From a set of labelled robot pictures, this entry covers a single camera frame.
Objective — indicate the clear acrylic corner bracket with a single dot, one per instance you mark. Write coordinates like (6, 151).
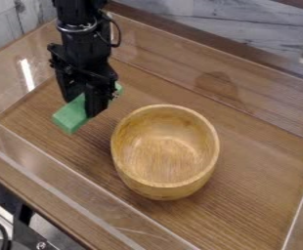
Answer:
(111, 28)

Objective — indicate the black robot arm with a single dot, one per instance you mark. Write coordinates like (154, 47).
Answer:
(82, 12)

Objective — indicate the green rectangular block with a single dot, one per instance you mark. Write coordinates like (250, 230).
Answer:
(70, 117)

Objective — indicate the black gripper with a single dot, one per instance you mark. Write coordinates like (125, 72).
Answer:
(80, 61)

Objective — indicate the black metal base plate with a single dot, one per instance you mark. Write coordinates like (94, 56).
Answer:
(26, 239)

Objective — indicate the black table leg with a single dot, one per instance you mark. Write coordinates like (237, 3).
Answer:
(23, 214)

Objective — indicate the brown wooden bowl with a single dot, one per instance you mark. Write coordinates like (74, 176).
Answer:
(165, 149)

